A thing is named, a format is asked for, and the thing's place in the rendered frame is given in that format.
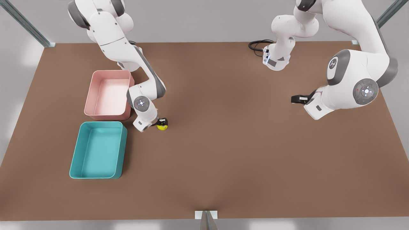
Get pink plastic tray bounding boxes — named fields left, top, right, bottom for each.
left=84, top=70, right=135, bottom=121

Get silver frame post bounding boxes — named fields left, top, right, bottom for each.
left=195, top=211, right=218, bottom=230
left=351, top=0, right=409, bottom=45
left=0, top=0, right=56, bottom=48

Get teal plastic tray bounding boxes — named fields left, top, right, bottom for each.
left=69, top=121, right=128, bottom=179

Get black cable loop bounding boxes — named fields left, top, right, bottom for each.
left=248, top=40, right=275, bottom=57

